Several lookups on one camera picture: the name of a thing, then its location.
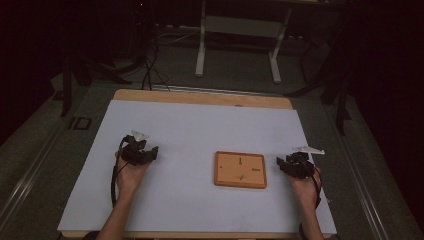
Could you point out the black rectangular floor bracket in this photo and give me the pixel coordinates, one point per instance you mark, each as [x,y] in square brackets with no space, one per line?
[80,123]

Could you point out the person's left hand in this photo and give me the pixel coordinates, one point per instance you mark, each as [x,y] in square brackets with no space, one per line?
[128,178]

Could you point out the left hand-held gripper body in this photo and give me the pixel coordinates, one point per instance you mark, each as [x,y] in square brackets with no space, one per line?
[131,154]

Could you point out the metal floor rail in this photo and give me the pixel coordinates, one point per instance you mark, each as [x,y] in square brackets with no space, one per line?
[363,186]
[30,176]

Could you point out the wooden board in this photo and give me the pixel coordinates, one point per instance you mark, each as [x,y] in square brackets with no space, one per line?
[233,180]

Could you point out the black tripod legs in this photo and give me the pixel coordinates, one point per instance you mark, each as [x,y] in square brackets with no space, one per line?
[106,73]

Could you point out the person's right hand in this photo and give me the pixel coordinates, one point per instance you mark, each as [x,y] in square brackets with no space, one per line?
[306,191]

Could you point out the white desk frame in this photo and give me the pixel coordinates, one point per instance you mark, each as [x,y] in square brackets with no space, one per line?
[200,50]

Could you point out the black metal stand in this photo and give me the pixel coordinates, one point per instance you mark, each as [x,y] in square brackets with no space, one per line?
[340,110]
[66,90]

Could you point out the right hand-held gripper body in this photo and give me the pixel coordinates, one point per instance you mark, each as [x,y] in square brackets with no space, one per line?
[300,166]

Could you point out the white table mat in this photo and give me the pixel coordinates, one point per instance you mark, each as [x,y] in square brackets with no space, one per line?
[186,133]

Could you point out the metal floor strip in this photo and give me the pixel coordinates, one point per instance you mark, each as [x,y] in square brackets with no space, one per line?
[216,90]

